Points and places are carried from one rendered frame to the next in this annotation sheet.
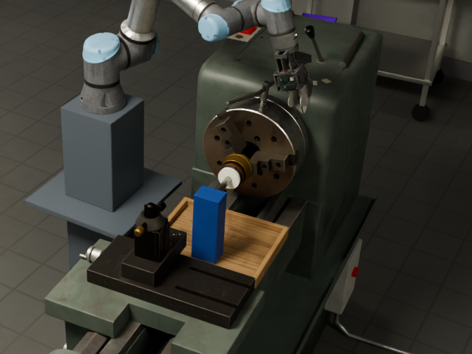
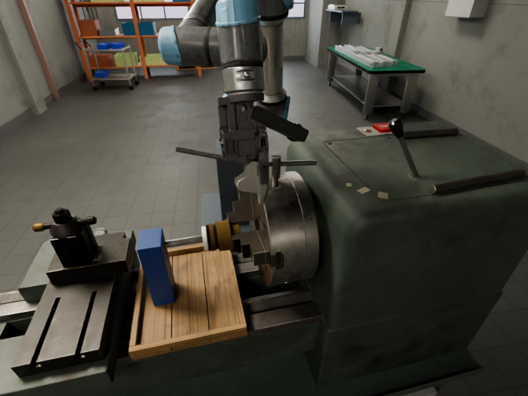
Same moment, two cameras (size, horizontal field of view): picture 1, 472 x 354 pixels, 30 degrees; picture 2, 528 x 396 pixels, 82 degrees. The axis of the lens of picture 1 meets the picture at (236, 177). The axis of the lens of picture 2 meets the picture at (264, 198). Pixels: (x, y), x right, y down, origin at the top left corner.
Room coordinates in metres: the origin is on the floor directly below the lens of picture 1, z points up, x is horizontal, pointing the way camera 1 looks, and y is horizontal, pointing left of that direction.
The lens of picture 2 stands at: (1.98, -0.61, 1.65)
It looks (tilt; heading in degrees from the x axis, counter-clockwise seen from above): 34 degrees down; 56
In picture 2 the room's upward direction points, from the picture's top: straight up
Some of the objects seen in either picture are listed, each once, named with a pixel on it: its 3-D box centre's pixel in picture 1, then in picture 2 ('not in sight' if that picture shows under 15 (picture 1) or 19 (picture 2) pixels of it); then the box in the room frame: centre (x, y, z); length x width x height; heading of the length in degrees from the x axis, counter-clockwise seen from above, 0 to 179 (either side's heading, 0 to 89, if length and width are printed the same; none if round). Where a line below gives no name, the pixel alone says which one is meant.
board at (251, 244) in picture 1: (216, 242); (188, 289); (2.13, 0.04, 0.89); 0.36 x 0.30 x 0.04; 69
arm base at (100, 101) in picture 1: (102, 90); not in sight; (2.57, 0.46, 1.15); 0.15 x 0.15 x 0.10
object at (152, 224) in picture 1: (150, 218); (65, 223); (1.90, 0.22, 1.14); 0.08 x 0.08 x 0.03
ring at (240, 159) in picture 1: (236, 169); (223, 235); (2.25, 0.00, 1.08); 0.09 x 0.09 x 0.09; 69
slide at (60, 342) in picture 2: (171, 279); (82, 289); (1.87, 0.16, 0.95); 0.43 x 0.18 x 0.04; 69
